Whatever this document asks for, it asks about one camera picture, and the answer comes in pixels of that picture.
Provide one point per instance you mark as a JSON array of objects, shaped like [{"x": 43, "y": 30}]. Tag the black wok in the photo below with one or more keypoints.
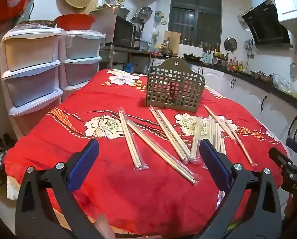
[{"x": 192, "y": 57}]

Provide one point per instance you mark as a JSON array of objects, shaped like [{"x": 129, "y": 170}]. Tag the row of spice jars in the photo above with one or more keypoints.
[{"x": 200, "y": 45}]

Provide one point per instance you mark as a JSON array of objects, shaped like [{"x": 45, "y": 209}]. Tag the dark basket with shoes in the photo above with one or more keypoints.
[{"x": 0, "y": 159}]

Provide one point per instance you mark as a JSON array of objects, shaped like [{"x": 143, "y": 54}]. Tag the clear plastic bag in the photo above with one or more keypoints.
[{"x": 283, "y": 83}]

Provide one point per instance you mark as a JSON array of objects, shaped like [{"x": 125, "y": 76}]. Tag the hanging green packets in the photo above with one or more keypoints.
[{"x": 161, "y": 18}]

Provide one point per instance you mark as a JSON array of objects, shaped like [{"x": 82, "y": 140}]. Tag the group of condiment bottles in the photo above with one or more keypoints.
[{"x": 235, "y": 65}]

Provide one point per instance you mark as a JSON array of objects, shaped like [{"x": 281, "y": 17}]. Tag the white lower kitchen cabinets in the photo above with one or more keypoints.
[{"x": 250, "y": 97}]

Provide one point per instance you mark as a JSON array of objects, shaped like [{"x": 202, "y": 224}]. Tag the black blender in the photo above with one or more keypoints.
[{"x": 138, "y": 29}]

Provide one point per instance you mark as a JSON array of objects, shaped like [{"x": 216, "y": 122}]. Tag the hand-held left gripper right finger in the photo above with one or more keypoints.
[{"x": 213, "y": 161}]

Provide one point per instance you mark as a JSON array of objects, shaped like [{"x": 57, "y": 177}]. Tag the group of metal pots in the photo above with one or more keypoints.
[{"x": 261, "y": 76}]

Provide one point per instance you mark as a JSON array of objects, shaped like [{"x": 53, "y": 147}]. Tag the wooden cutting board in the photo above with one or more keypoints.
[{"x": 172, "y": 42}]

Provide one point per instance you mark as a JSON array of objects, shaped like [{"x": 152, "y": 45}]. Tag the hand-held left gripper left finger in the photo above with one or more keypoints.
[{"x": 83, "y": 161}]

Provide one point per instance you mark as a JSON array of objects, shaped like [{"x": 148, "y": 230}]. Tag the metal baking tray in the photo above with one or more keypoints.
[{"x": 111, "y": 12}]

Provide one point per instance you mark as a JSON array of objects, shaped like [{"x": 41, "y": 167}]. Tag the blue packet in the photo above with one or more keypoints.
[{"x": 128, "y": 68}]

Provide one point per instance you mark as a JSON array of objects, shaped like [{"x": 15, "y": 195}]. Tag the metal shelf table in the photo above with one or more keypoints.
[{"x": 128, "y": 54}]

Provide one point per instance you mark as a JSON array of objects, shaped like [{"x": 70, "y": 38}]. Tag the silver microwave oven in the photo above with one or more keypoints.
[{"x": 123, "y": 32}]

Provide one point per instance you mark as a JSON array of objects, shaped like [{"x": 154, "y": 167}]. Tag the dark kitchen window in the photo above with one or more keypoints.
[{"x": 195, "y": 17}]

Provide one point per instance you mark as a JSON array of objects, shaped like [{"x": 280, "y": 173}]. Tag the hanging metal pot lid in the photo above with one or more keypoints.
[{"x": 230, "y": 44}]

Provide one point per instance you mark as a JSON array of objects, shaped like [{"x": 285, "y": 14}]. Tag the red plastic basin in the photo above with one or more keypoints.
[{"x": 75, "y": 22}]

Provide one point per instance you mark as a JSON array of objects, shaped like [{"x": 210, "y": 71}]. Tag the white knife rack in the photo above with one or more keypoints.
[{"x": 207, "y": 57}]

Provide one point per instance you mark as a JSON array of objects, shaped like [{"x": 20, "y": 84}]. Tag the white plastic drawer tower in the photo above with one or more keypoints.
[
  {"x": 29, "y": 54},
  {"x": 81, "y": 59}
]

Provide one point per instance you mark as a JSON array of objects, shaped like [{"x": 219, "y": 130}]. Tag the hanging white kitchen tool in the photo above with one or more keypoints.
[{"x": 155, "y": 32}]

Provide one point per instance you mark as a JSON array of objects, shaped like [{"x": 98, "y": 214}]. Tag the black range hood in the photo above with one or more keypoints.
[{"x": 265, "y": 25}]

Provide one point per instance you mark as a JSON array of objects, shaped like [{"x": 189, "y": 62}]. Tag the person's leg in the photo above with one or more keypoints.
[{"x": 105, "y": 226}]

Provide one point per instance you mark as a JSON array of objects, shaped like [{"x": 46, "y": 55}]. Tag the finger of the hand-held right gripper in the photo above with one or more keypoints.
[
  {"x": 296, "y": 148},
  {"x": 279, "y": 159}
]

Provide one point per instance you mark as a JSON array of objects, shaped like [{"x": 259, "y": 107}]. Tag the red floral tablecloth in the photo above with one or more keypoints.
[{"x": 126, "y": 204}]

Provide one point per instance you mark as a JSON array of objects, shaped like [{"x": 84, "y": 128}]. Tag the wooden chopstick pair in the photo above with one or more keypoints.
[
  {"x": 163, "y": 154},
  {"x": 168, "y": 134},
  {"x": 197, "y": 139},
  {"x": 240, "y": 143},
  {"x": 217, "y": 134},
  {"x": 218, "y": 122},
  {"x": 129, "y": 142}
]

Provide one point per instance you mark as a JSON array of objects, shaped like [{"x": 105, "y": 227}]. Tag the perforated metal utensil holder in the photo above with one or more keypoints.
[{"x": 163, "y": 89}]

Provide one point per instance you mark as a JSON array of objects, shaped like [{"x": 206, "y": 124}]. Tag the brown wicker basket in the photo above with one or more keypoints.
[{"x": 38, "y": 23}]

